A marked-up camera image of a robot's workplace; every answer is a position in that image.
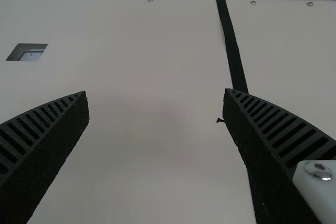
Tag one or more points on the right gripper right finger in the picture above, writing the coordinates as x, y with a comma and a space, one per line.
262, 142

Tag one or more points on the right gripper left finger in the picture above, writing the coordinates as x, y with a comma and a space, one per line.
44, 142

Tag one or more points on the black strip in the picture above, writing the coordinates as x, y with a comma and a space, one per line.
232, 48

